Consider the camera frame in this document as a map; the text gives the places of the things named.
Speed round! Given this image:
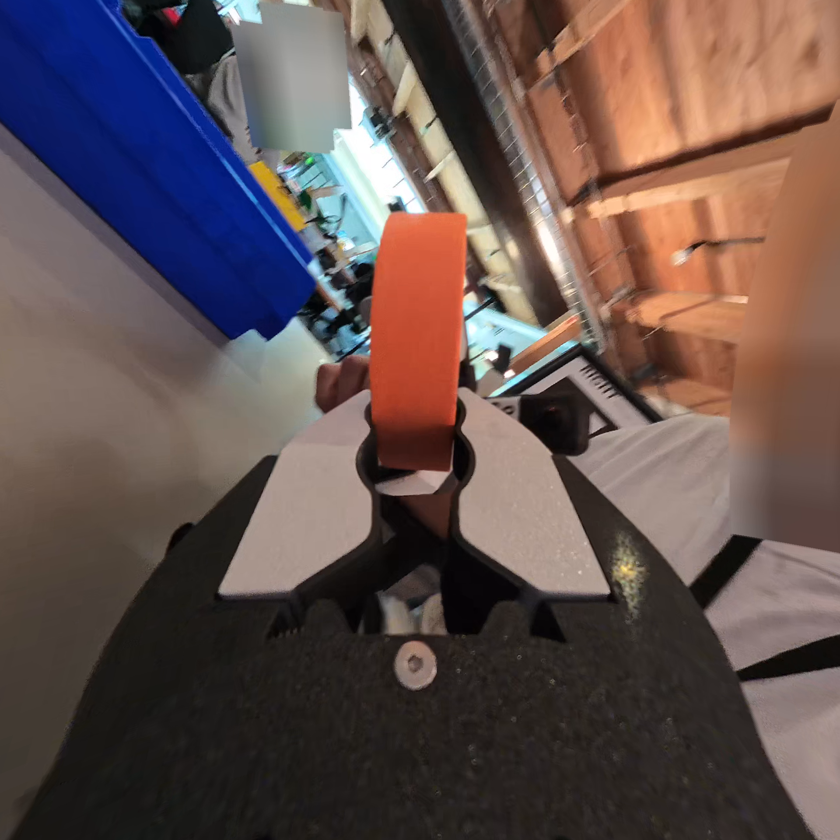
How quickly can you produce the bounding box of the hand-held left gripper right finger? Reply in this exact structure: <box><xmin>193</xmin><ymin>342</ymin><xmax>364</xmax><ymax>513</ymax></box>
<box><xmin>451</xmin><ymin>388</ymin><xmax>611</xmax><ymax>599</ymax></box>

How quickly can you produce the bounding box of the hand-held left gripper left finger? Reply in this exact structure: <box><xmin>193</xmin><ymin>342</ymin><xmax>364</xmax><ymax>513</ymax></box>
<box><xmin>218</xmin><ymin>402</ymin><xmax>383</xmax><ymax>599</ymax></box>

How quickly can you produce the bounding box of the orange tape roll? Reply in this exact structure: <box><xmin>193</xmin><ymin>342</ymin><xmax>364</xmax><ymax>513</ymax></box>
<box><xmin>369</xmin><ymin>212</ymin><xmax>468</xmax><ymax>472</ymax></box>

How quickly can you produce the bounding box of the large blue plastic bin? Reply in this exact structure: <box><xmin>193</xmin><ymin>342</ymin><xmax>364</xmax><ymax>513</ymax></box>
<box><xmin>0</xmin><ymin>0</ymin><xmax>317</xmax><ymax>340</ymax></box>

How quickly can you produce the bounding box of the person's right hand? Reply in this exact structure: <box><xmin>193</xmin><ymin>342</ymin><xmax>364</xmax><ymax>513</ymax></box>
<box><xmin>315</xmin><ymin>356</ymin><xmax>376</xmax><ymax>417</ymax></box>

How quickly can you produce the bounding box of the ceiling lamp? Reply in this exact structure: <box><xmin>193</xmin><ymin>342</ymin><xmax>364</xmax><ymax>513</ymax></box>
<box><xmin>671</xmin><ymin>238</ymin><xmax>767</xmax><ymax>266</ymax></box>

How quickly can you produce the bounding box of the yellow plastic bin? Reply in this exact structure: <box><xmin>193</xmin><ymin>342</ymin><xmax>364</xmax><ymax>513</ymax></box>
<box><xmin>248</xmin><ymin>161</ymin><xmax>307</xmax><ymax>232</ymax></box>

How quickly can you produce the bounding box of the black harness strap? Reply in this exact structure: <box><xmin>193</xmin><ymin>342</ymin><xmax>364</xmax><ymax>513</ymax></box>
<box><xmin>736</xmin><ymin>629</ymin><xmax>840</xmax><ymax>682</ymax></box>
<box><xmin>689</xmin><ymin>535</ymin><xmax>763</xmax><ymax>609</ymax></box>

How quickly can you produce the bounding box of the wire mesh cable tray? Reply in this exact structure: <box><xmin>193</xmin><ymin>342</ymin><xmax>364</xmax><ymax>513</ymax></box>
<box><xmin>443</xmin><ymin>0</ymin><xmax>614</xmax><ymax>345</ymax></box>

